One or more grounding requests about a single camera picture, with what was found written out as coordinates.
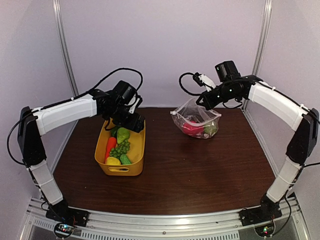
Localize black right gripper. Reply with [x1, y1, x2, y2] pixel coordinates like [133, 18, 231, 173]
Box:
[196, 81, 240, 110]

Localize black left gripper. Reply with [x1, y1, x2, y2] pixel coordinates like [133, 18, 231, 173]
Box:
[105, 103, 145, 133]

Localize clear zip top bag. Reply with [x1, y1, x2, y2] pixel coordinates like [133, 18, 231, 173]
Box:
[170, 97, 222, 139]

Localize light green toy lettuce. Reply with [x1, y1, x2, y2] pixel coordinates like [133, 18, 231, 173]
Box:
[110, 126, 131, 144]

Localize red toy apple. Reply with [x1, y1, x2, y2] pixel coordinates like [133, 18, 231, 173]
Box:
[182, 122, 204, 137]

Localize green toy cabbage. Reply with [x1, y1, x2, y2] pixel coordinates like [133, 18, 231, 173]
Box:
[204, 122, 218, 137]

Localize green toy grapes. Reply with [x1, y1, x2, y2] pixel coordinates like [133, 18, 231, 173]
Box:
[109, 140, 131, 159]

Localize green toy broccoli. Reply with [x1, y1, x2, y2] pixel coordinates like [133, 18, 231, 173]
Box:
[119, 154, 132, 165]

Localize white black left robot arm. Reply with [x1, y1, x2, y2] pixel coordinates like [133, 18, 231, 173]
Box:
[17, 80, 145, 222]

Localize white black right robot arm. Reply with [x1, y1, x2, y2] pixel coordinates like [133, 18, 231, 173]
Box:
[193, 60, 320, 221]

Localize orange toy carrot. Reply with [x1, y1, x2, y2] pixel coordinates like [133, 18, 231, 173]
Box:
[104, 136, 117, 160]

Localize yellow plastic basket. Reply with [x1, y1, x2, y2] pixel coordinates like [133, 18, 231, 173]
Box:
[95, 121, 146, 176]

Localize yellow toy lemon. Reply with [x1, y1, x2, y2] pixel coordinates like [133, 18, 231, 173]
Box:
[105, 156, 122, 165]

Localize left controller board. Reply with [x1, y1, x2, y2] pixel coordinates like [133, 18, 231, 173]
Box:
[53, 222, 75, 239]

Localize controller board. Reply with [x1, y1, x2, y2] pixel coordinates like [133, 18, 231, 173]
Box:
[53, 222, 75, 239]
[254, 223, 275, 238]

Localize right controller board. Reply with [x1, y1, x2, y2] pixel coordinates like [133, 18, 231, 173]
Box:
[254, 223, 275, 238]

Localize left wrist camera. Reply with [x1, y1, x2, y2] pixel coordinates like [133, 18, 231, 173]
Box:
[128, 94, 143, 114]

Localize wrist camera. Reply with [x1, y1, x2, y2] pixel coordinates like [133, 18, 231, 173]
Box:
[128, 94, 143, 114]
[192, 72, 216, 92]

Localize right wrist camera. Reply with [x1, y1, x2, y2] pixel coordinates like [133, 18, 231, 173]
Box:
[192, 72, 216, 92]

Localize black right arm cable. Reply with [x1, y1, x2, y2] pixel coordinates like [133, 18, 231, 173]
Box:
[178, 72, 203, 96]

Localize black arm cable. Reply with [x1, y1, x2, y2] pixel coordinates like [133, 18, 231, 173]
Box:
[178, 72, 203, 96]
[74, 67, 144, 101]

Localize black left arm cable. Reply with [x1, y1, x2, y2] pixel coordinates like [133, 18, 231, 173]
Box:
[74, 67, 144, 101]

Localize right aluminium frame post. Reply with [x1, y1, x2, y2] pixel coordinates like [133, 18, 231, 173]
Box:
[252, 0, 273, 76]

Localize aluminium frame post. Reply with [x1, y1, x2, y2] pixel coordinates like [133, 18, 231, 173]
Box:
[52, 0, 79, 97]
[252, 0, 273, 76]

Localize left aluminium frame post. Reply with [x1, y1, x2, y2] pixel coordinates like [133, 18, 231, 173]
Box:
[52, 0, 79, 97]

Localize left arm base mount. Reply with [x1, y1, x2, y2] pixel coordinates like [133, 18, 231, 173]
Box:
[45, 204, 89, 227]

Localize aluminium front rail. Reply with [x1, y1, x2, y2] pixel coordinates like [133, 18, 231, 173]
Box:
[24, 197, 305, 240]

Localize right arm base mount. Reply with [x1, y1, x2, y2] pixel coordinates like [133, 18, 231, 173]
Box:
[238, 204, 283, 227]

